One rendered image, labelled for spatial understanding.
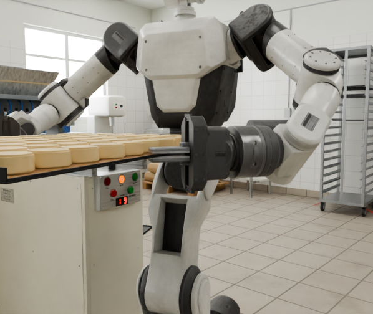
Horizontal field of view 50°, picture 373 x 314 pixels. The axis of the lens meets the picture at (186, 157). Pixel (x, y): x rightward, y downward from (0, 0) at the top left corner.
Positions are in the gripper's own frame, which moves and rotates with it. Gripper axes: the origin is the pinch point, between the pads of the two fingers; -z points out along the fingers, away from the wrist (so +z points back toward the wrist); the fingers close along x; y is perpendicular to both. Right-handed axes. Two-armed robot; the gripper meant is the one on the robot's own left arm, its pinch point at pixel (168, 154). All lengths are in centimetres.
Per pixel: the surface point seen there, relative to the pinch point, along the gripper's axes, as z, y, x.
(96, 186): 3, -97, -20
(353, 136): 357, -335, -14
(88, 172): 0, -95, -14
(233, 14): 271, -495, 166
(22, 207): -24, -130, -33
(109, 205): 8, -99, -28
